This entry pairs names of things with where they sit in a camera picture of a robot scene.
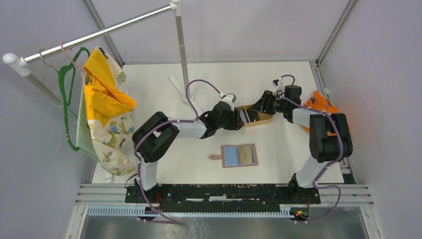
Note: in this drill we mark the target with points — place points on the tan oval tray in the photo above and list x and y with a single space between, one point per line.
257 118

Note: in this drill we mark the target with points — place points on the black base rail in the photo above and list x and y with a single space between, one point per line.
223 198

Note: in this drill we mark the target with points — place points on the orange cloth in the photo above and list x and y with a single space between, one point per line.
320 103

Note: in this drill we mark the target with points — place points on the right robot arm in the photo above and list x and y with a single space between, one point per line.
325 150

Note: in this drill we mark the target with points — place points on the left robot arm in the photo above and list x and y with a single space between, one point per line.
153 139

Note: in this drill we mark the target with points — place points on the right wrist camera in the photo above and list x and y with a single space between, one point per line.
279 87

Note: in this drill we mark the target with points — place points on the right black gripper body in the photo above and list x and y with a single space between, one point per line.
273 104

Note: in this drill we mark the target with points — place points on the pink hanger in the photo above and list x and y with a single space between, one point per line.
73 62

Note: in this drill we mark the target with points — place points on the white cable duct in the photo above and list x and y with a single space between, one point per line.
140 211

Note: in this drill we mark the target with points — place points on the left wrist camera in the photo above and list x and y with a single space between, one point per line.
229 98

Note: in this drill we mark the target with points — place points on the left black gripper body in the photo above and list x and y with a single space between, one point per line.
233 120

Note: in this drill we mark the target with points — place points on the gold striped credit card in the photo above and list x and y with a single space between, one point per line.
246 155

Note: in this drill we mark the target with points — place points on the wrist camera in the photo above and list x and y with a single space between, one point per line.
279 87
229 98

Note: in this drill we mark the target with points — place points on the metal clothes rack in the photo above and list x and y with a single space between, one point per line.
21 64

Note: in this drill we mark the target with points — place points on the green hanger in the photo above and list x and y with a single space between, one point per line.
67 96

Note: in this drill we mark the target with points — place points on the yellow dinosaur print garment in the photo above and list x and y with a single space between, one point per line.
105 126

